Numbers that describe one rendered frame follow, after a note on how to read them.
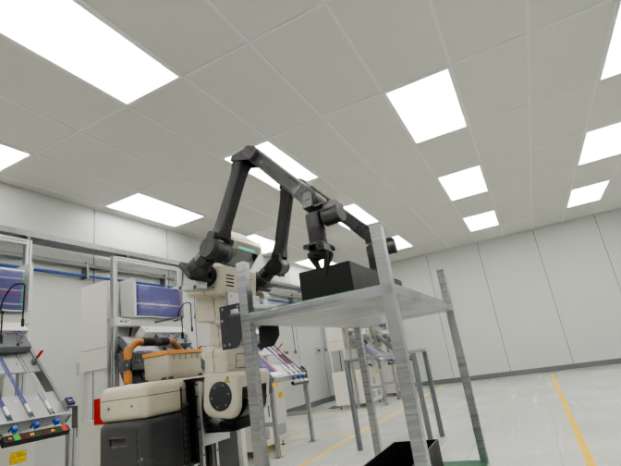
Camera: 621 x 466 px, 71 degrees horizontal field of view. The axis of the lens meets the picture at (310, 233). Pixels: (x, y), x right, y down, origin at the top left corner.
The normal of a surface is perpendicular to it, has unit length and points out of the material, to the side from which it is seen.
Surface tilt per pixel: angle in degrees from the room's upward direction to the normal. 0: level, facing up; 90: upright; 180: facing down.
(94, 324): 90
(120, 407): 90
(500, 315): 90
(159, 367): 92
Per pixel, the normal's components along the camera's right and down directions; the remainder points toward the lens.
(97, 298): -0.45, -0.20
